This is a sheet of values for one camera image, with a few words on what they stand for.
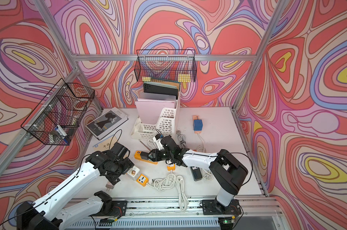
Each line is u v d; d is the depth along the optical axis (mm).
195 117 1111
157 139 769
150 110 875
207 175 822
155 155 719
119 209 719
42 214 385
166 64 973
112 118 1083
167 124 823
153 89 929
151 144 955
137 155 863
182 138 981
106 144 977
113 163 578
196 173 825
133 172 769
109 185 789
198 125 988
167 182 806
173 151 667
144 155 840
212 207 730
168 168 864
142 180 802
